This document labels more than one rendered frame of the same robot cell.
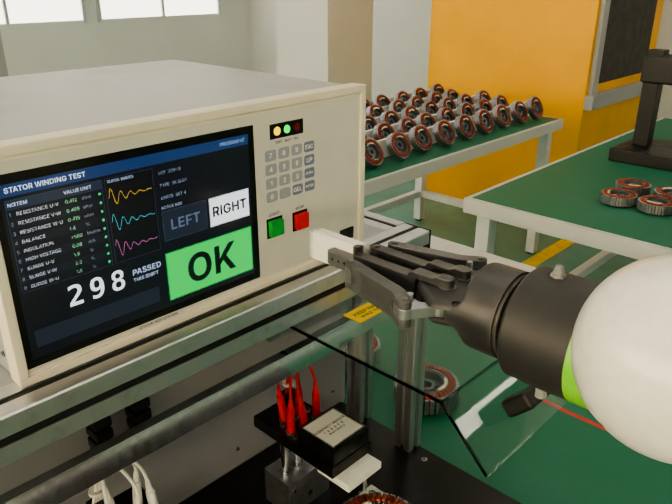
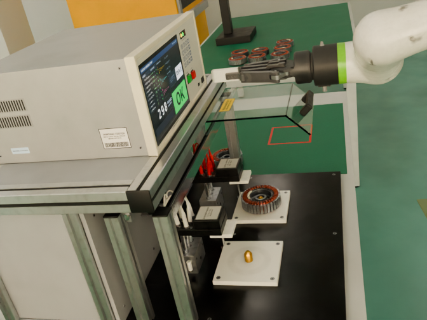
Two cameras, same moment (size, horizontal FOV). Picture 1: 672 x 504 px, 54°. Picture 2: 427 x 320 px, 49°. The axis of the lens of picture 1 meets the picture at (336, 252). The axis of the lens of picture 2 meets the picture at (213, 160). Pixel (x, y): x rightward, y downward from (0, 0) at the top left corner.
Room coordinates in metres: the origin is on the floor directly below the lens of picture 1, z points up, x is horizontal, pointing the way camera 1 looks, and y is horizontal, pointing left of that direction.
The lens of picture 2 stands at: (-0.35, 0.55, 1.50)
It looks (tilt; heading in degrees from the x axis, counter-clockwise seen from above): 26 degrees down; 334
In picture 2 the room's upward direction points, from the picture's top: 11 degrees counter-clockwise
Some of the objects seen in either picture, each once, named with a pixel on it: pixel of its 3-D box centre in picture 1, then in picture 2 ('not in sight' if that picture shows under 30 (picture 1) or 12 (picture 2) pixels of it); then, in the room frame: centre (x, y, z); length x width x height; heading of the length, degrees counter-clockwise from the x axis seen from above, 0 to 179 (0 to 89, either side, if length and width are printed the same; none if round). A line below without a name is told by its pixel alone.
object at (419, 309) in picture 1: (430, 308); (283, 73); (0.49, -0.08, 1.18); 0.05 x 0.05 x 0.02; 48
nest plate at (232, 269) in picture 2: not in sight; (249, 261); (0.44, 0.12, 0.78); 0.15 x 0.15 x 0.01; 46
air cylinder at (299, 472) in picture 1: (297, 478); (211, 201); (0.71, 0.05, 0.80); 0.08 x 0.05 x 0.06; 136
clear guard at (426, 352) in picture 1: (425, 341); (251, 111); (0.68, -0.11, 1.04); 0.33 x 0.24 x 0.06; 46
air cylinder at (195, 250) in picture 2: not in sight; (190, 254); (0.54, 0.22, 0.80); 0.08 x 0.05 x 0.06; 136
